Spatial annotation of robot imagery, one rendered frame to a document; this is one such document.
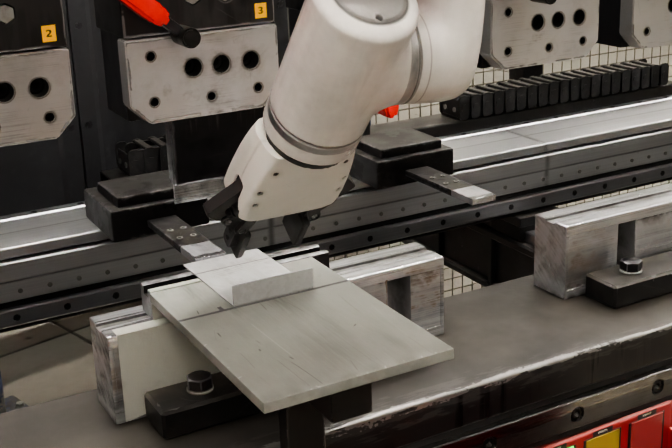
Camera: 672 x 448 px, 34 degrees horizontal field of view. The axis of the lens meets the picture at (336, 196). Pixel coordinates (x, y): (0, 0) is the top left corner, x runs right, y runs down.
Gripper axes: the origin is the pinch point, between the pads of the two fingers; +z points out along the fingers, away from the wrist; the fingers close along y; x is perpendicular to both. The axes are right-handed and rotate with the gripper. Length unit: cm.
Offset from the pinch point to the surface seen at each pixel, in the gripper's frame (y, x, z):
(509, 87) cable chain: -66, -35, 33
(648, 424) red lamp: -35.4, 27.4, 8.4
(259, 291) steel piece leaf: 1.7, 4.6, 3.4
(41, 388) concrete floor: -15, -78, 205
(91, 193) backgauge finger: 7.0, -24.1, 25.9
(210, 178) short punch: 2.4, -8.0, 2.0
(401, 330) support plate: -6.2, 15.0, -4.0
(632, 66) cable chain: -92, -35, 33
